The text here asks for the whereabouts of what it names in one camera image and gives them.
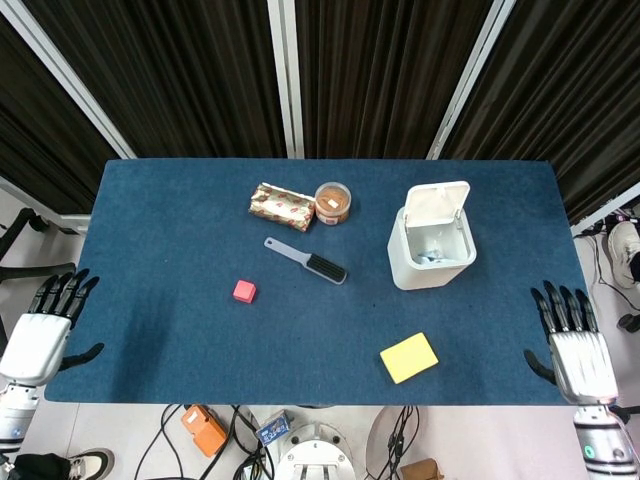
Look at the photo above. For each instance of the white frame rail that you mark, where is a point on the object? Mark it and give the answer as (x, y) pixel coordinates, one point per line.
(45, 210)
(607, 210)

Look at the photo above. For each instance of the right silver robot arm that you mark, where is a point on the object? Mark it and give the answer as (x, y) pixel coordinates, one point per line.
(607, 445)

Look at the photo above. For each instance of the white black sneaker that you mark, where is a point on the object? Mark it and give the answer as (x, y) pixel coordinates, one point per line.
(92, 462)

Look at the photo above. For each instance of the orange box device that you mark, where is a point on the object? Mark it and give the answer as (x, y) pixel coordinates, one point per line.
(202, 430)

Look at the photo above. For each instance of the black pleated curtain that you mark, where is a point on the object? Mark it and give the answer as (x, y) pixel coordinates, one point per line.
(380, 75)
(565, 100)
(175, 75)
(45, 150)

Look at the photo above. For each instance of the white blue wet wipe packet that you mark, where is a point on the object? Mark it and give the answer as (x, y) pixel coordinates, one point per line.
(432, 257)

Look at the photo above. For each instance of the white frame post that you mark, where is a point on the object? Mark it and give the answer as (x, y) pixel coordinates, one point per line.
(470, 75)
(65, 75)
(287, 75)

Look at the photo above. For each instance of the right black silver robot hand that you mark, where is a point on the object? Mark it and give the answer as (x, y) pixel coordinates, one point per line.
(582, 365)

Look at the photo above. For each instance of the black chair frame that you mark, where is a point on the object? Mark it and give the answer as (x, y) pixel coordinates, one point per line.
(20, 270)

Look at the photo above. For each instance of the clear jar with brown contents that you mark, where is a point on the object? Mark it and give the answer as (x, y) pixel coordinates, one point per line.
(332, 202)

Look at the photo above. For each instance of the grey brush with black bristles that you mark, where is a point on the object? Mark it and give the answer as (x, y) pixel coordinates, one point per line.
(320, 265)

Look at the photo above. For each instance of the brown cardboard box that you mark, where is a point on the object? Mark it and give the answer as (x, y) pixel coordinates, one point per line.
(422, 470)

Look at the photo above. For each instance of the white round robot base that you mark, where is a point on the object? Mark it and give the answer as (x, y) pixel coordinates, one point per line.
(315, 455)

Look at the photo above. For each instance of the blue circuit board box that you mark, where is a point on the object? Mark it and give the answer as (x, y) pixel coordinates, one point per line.
(274, 428)

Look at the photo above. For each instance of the white trash bin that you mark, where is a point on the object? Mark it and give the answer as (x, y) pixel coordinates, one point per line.
(425, 275)

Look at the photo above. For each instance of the black trouser leg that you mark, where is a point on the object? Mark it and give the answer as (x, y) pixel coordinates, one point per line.
(42, 467)

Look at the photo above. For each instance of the gold red snack wrapper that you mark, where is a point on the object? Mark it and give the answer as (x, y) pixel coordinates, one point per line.
(282, 206)

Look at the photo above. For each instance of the black caster wheel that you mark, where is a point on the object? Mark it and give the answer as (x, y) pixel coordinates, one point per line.
(629, 322)

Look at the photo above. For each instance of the grey round disc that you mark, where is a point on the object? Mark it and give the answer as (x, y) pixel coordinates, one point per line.
(380, 440)

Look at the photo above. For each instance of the blue felt table mat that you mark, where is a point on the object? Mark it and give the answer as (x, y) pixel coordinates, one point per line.
(200, 345)

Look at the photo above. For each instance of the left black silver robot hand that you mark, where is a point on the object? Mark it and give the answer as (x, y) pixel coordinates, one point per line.
(35, 345)

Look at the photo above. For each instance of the yellow sponge block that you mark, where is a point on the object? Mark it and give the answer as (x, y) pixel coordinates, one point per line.
(409, 357)

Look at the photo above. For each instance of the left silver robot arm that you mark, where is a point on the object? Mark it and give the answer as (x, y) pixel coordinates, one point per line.
(12, 420)

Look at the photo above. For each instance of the red cube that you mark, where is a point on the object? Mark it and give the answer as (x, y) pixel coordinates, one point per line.
(244, 291)

